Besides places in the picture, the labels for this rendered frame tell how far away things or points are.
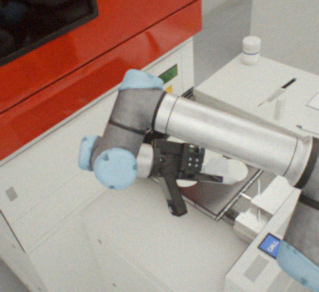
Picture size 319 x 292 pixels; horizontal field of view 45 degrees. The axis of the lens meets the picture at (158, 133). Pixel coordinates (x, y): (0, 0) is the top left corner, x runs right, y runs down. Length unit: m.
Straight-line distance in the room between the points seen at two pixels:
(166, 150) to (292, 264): 0.34
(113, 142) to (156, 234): 0.58
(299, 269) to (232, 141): 0.23
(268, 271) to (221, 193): 0.31
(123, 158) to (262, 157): 0.24
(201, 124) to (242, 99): 0.79
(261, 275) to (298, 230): 0.32
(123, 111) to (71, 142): 0.47
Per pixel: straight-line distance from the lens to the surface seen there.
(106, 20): 1.01
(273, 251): 1.04
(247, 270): 1.02
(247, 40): 1.62
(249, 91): 1.50
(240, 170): 1.28
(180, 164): 0.85
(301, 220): 0.71
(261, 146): 0.68
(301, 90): 1.53
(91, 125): 1.17
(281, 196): 1.26
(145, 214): 1.28
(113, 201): 1.33
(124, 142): 0.70
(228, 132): 0.68
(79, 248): 1.45
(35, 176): 1.12
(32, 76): 0.92
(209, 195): 1.21
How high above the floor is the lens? 1.84
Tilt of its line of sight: 42 degrees down
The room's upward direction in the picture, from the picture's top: 6 degrees counter-clockwise
